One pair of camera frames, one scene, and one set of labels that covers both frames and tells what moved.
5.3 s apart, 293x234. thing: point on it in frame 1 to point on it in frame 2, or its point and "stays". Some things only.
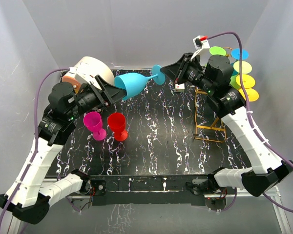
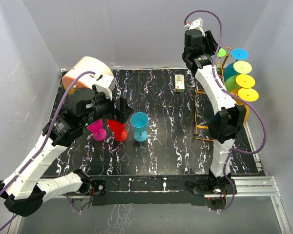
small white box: x=179 y=87 stays
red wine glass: x=117 y=121 stays
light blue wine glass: x=133 y=83 to x=139 y=121
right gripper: x=180 y=68 to x=212 y=48
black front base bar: x=163 y=189 stays
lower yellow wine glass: x=253 y=95 stays
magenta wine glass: x=93 y=122 stays
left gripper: x=114 y=96 to x=124 y=110
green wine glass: x=217 y=50 stays
